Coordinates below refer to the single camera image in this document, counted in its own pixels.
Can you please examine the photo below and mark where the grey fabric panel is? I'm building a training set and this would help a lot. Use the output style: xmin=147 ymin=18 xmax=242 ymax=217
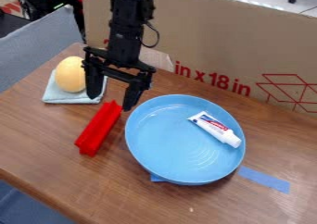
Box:
xmin=0 ymin=6 xmax=82 ymax=93

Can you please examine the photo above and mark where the light blue folded cloth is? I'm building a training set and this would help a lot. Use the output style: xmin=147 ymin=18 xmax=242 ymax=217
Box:
xmin=41 ymin=70 xmax=107 ymax=104

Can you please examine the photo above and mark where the blue plastic plate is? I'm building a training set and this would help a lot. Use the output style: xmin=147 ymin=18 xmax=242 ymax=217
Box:
xmin=126 ymin=94 xmax=246 ymax=185

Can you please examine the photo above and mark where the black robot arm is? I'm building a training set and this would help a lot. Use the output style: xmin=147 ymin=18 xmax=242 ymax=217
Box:
xmin=82 ymin=0 xmax=156 ymax=111

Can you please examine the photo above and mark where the white toothpaste tube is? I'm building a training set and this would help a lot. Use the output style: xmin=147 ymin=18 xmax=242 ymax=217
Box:
xmin=189 ymin=111 xmax=242 ymax=148

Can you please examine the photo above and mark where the blue tape strip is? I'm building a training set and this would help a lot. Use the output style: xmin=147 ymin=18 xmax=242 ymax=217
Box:
xmin=238 ymin=166 xmax=290 ymax=193

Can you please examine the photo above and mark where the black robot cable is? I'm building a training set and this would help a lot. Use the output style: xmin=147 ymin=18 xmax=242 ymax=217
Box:
xmin=140 ymin=19 xmax=160 ymax=49

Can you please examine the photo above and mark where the yellow egg shaped object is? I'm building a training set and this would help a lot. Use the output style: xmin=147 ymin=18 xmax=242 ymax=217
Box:
xmin=55 ymin=56 xmax=86 ymax=93

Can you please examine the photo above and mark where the red rectangular block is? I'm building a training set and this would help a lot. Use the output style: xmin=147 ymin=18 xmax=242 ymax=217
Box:
xmin=75 ymin=101 xmax=123 ymax=156

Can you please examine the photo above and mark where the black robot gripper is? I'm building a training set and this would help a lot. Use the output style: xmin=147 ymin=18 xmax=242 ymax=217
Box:
xmin=83 ymin=0 xmax=156 ymax=111

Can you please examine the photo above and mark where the brown cardboard box wall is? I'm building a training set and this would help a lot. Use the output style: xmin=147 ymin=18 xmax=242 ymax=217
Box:
xmin=80 ymin=0 xmax=317 ymax=115

